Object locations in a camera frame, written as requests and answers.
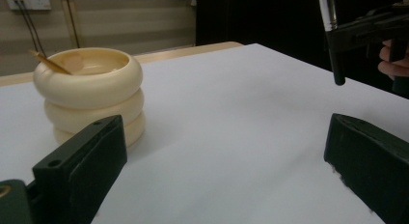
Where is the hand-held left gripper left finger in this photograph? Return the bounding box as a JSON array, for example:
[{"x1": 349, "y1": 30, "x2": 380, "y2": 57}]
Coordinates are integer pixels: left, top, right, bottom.
[{"x1": 32, "y1": 114, "x2": 128, "y2": 224}]

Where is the white wall socket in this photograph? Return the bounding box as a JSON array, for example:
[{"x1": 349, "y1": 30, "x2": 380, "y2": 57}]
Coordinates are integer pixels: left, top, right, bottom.
[{"x1": 4, "y1": 0, "x2": 53, "y2": 12}]

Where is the white table sheet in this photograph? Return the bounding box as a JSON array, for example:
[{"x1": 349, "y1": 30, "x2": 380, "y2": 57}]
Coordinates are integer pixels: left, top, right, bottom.
[{"x1": 0, "y1": 42, "x2": 409, "y2": 224}]

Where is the cream ribbed cup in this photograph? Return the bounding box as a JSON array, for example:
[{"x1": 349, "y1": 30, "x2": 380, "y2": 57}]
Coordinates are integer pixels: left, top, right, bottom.
[{"x1": 32, "y1": 46, "x2": 147, "y2": 149}]

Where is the black makeup brush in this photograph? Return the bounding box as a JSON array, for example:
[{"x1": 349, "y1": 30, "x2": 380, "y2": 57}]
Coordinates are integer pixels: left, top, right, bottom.
[{"x1": 317, "y1": 0, "x2": 347, "y2": 87}]

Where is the thin orange-tipped paint brush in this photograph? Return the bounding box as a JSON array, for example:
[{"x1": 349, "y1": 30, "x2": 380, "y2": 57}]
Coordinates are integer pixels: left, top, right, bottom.
[{"x1": 28, "y1": 49, "x2": 73, "y2": 76}]

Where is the black curtain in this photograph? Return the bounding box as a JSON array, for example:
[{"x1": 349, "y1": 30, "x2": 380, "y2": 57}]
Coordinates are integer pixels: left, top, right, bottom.
[{"x1": 195, "y1": 0, "x2": 409, "y2": 99}]

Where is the black wall cable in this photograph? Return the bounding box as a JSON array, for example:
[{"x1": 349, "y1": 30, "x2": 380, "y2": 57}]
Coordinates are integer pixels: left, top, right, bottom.
[
  {"x1": 14, "y1": 0, "x2": 41, "y2": 58},
  {"x1": 18, "y1": 0, "x2": 48, "y2": 58}
]

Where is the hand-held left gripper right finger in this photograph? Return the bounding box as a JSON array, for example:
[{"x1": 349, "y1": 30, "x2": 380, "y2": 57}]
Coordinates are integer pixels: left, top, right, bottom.
[{"x1": 323, "y1": 112, "x2": 409, "y2": 224}]

